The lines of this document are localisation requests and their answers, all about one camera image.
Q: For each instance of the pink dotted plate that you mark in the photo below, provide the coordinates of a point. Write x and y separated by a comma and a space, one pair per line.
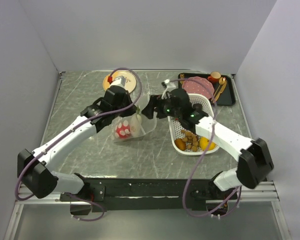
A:
199, 85

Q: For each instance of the brown longan bunch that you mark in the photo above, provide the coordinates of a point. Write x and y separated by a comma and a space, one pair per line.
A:
190, 141

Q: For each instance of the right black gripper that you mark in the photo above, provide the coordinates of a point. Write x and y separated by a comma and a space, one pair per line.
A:
148, 111

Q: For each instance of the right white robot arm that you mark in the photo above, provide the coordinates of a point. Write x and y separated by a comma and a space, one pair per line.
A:
253, 156

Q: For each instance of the clear dotted zip bag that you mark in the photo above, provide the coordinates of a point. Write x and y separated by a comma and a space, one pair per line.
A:
148, 125

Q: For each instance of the gold spoon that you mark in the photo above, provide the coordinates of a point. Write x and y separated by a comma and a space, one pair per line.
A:
222, 83

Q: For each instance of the yellow apple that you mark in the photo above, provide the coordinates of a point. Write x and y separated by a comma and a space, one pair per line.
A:
205, 142

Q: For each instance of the gold fork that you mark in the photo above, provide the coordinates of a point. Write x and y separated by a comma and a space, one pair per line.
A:
181, 76

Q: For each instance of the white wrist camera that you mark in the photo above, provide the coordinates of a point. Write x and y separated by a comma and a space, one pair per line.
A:
117, 81
168, 86

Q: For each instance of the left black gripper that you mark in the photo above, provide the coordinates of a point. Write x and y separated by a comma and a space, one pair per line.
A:
129, 111

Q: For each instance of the white radish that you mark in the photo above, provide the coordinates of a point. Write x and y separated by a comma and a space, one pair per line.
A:
136, 124

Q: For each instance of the red apple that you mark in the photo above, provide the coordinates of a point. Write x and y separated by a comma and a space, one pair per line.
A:
122, 130

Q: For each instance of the brown kiwi fruit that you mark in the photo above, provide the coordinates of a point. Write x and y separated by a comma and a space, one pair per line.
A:
180, 144

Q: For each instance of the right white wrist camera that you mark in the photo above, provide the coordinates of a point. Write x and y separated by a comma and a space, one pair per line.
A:
168, 86

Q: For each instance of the orange cream round plate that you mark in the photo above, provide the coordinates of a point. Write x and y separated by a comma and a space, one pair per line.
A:
131, 81

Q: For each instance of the aluminium frame rail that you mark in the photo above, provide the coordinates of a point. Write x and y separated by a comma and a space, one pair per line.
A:
265, 192

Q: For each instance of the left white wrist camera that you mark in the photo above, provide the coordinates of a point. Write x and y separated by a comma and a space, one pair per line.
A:
117, 81

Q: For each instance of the black serving tray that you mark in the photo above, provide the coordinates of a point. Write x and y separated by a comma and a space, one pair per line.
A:
227, 98

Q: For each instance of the orange cup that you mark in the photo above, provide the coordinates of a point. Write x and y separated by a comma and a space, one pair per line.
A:
214, 77

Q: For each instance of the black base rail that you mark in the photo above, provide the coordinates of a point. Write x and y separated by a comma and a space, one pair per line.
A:
116, 194

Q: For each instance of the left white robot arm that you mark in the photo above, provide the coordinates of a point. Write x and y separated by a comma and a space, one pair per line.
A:
36, 168

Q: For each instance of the white perforated basket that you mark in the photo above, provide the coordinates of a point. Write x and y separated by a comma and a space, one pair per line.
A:
178, 132

